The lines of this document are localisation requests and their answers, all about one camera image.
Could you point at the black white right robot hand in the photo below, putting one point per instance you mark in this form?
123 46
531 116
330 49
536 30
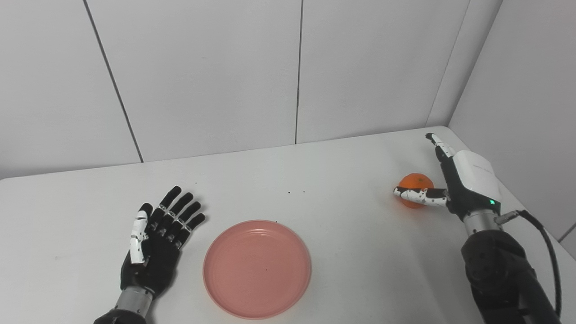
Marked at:
472 180

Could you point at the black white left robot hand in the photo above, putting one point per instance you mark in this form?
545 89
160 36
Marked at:
157 261

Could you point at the orange fruit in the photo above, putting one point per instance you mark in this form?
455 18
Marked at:
416 181

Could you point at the pink round plate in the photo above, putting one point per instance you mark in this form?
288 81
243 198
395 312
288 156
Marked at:
256 270

